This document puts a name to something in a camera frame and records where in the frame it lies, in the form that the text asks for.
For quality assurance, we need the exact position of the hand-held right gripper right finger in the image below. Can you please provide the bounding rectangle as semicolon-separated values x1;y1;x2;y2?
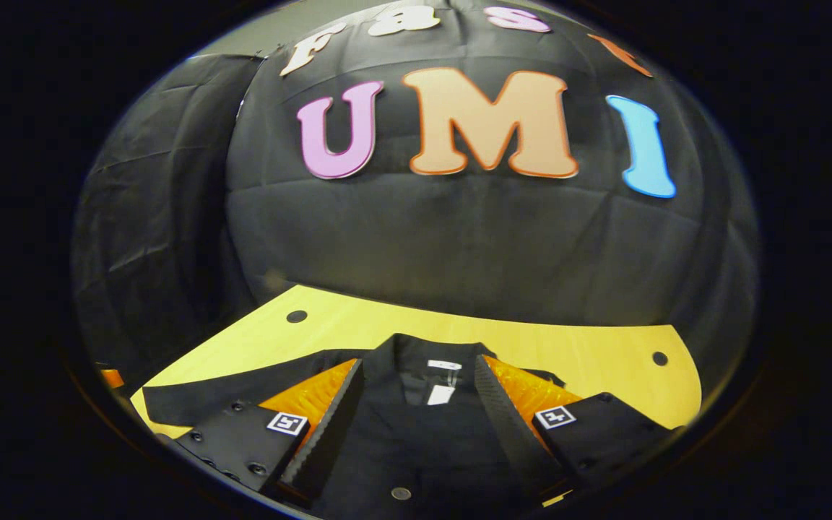
474;354;673;506

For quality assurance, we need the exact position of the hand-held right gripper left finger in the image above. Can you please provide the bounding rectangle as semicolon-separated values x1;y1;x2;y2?
174;358;365;506

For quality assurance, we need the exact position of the black button shirt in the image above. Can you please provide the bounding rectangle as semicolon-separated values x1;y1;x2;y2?
143;333;568;520

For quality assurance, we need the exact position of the black backdrop cloth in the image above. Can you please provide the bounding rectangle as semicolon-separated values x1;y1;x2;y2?
71;0;760;391

